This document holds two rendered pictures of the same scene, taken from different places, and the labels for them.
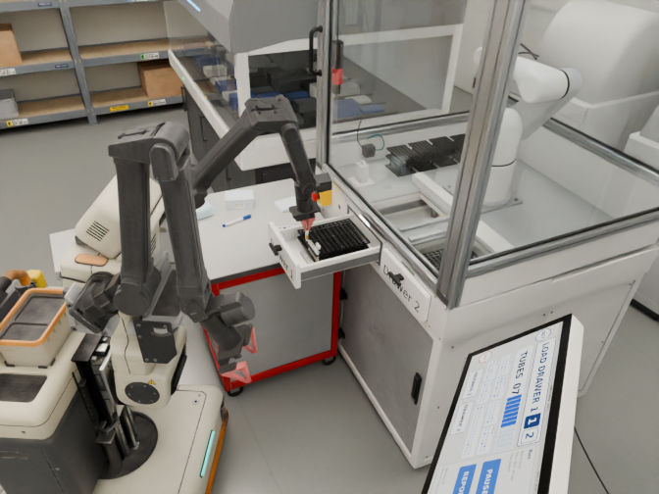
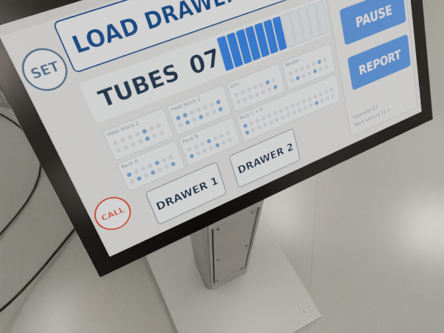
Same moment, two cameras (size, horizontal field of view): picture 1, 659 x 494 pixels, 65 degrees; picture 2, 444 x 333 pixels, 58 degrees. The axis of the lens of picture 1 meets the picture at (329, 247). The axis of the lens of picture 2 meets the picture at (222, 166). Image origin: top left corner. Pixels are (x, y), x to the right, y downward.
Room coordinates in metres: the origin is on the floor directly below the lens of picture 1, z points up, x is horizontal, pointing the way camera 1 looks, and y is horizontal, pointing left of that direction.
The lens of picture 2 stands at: (0.99, -0.20, 1.44)
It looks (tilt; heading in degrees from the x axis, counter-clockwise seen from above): 60 degrees down; 218
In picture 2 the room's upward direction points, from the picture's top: 1 degrees clockwise
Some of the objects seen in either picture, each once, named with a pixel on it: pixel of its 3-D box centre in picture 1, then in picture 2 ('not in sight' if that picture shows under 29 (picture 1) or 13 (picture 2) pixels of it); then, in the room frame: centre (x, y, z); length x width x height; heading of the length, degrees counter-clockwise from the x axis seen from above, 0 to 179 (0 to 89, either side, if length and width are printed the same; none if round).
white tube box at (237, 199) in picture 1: (239, 199); not in sight; (2.04, 0.42, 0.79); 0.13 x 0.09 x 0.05; 101
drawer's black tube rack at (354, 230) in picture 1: (332, 242); not in sight; (1.61, -0.01, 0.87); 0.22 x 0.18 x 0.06; 116
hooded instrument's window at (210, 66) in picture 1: (285, 43); not in sight; (3.35, 0.31, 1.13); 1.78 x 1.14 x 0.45; 26
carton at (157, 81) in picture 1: (163, 77); not in sight; (5.18, 1.72, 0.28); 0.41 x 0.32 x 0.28; 119
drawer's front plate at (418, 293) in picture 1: (403, 282); not in sight; (1.38, -0.26, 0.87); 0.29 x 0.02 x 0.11; 26
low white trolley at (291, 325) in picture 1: (260, 287); not in sight; (1.90, 0.33, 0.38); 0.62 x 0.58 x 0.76; 26
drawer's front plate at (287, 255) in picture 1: (283, 254); not in sight; (1.52, 0.17, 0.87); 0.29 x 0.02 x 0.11; 26
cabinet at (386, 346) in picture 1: (451, 301); not in sight; (1.83, -0.58, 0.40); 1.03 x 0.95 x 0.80; 26
